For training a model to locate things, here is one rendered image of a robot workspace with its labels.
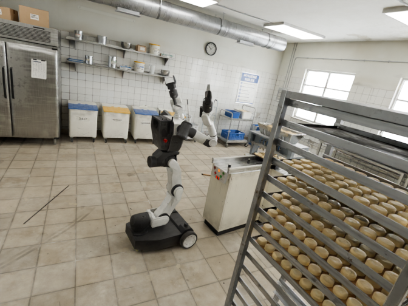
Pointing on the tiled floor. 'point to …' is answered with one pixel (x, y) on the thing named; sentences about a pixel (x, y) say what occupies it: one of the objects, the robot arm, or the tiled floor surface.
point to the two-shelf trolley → (237, 128)
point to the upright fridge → (54, 56)
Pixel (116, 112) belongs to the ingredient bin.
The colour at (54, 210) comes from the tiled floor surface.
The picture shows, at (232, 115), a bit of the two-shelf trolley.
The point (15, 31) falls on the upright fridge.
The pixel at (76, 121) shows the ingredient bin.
